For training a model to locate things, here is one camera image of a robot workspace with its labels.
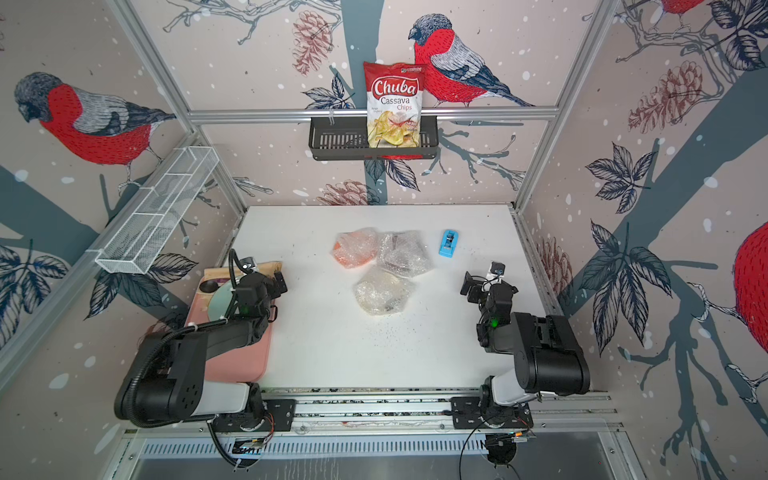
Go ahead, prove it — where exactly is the blue tape dispenser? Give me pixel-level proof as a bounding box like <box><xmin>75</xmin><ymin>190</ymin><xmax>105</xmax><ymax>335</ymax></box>
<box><xmin>438</xmin><ymin>229</ymin><xmax>459</xmax><ymax>258</ymax></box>

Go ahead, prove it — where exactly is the clear bubble wrap sheet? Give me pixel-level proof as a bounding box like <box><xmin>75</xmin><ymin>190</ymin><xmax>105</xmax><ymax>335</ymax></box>
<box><xmin>377</xmin><ymin>230</ymin><xmax>433</xmax><ymax>278</ymax></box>
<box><xmin>331</xmin><ymin>226</ymin><xmax>382</xmax><ymax>270</ymax></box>

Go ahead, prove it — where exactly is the stack of bubble wrap sheets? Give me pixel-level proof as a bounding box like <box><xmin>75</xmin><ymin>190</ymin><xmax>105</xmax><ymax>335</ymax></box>
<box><xmin>353</xmin><ymin>266</ymin><xmax>416</xmax><ymax>316</ymax></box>

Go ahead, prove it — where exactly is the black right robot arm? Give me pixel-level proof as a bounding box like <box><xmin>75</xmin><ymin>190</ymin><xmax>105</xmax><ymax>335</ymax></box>
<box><xmin>460</xmin><ymin>273</ymin><xmax>591</xmax><ymax>407</ymax></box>

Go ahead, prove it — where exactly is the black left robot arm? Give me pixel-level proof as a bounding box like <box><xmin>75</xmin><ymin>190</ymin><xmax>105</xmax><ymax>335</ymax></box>
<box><xmin>114</xmin><ymin>250</ymin><xmax>288</xmax><ymax>430</ymax></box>

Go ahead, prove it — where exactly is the mint green floral plate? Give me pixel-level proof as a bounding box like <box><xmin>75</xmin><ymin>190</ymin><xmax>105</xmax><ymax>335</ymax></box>
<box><xmin>207</xmin><ymin>281</ymin><xmax>232</xmax><ymax>322</ymax></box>

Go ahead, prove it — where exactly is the pink plastic tray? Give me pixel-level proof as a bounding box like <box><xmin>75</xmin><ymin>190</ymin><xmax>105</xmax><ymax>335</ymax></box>
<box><xmin>186</xmin><ymin>291</ymin><xmax>273</xmax><ymax>383</ymax></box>

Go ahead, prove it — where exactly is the Chuba cassava chips bag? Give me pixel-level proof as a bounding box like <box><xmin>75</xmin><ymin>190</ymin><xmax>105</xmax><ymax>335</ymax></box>
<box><xmin>363</xmin><ymin>62</ymin><xmax>426</xmax><ymax>149</ymax></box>

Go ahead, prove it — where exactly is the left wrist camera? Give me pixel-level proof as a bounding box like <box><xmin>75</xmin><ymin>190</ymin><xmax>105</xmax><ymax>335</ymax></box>
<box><xmin>238</xmin><ymin>257</ymin><xmax>258</xmax><ymax>274</ymax></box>

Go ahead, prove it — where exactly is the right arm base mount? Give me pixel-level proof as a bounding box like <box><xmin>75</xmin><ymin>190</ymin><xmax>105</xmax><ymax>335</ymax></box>
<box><xmin>450</xmin><ymin>396</ymin><xmax>533</xmax><ymax>430</ymax></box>

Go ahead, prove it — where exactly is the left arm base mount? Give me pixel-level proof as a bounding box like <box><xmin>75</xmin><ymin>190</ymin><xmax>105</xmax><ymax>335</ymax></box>
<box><xmin>212</xmin><ymin>399</ymin><xmax>297</xmax><ymax>434</ymax></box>

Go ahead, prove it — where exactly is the white wire mesh shelf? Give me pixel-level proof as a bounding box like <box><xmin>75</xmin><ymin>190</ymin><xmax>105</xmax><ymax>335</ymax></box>
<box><xmin>95</xmin><ymin>146</ymin><xmax>219</xmax><ymax>274</ymax></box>

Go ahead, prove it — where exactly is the black wire wall basket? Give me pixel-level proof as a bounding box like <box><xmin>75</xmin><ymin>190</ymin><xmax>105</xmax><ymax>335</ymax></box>
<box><xmin>308</xmin><ymin>116</ymin><xmax>440</xmax><ymax>161</ymax></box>

